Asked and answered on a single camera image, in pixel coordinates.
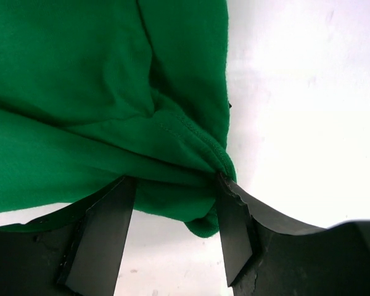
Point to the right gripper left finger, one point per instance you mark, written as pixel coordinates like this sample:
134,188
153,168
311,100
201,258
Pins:
76,250

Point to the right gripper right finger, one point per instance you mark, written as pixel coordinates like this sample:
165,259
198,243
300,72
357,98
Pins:
269,253

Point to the green t shirt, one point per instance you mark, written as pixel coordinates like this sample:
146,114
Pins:
94,90

